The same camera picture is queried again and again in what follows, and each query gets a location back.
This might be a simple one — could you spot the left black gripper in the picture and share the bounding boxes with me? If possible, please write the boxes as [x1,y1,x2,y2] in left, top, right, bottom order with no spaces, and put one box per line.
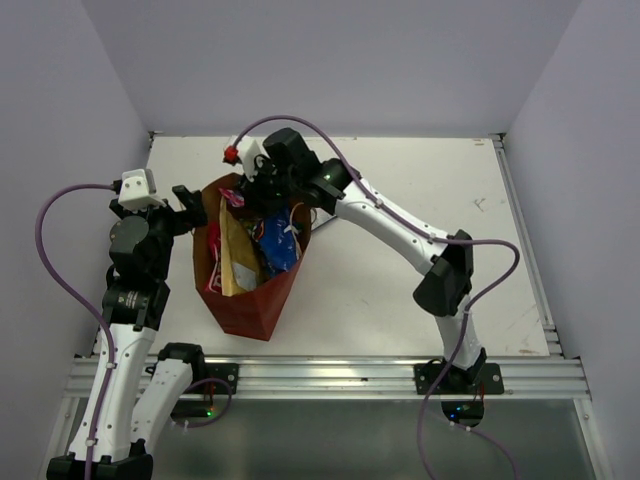
[110,185,206,280]

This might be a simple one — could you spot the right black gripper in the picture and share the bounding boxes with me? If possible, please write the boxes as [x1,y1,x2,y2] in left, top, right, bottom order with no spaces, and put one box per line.
[235,155,299,216]

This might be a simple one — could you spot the purple candy bag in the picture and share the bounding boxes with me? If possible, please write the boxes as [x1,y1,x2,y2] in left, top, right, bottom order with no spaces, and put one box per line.
[219,188,245,208]

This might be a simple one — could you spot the small dark blue snack bag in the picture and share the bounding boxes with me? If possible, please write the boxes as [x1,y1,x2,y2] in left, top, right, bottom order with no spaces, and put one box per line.
[311,209,335,231]

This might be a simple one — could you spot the pink Real chips bag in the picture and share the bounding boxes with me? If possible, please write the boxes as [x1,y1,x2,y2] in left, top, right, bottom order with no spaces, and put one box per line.
[205,222,222,294]

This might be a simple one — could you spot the tan popcorn chips bag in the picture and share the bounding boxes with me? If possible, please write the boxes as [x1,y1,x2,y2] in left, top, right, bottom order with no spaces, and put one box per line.
[219,198,262,297]

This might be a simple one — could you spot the red paper bag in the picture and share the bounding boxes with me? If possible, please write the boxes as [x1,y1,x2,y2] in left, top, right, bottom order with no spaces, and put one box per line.
[193,173,312,341]

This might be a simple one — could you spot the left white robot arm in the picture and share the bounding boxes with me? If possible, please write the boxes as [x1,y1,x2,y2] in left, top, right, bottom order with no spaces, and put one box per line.
[46,185,208,479]

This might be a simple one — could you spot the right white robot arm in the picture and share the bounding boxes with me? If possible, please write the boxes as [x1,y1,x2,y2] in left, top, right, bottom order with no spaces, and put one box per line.
[224,128,486,393]

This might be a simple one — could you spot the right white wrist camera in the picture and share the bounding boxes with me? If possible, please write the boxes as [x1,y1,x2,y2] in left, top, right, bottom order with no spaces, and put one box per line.
[223,135,262,182]

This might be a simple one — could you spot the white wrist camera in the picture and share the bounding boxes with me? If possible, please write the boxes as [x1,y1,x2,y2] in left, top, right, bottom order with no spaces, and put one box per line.
[109,168,167,213]
[223,135,262,182]

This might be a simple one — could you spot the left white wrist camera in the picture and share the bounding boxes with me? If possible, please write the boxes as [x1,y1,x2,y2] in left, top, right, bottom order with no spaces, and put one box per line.
[109,168,167,213]

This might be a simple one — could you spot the aluminium mounting rail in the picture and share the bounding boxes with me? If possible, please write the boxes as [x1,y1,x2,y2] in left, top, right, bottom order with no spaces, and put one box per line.
[69,355,586,400]

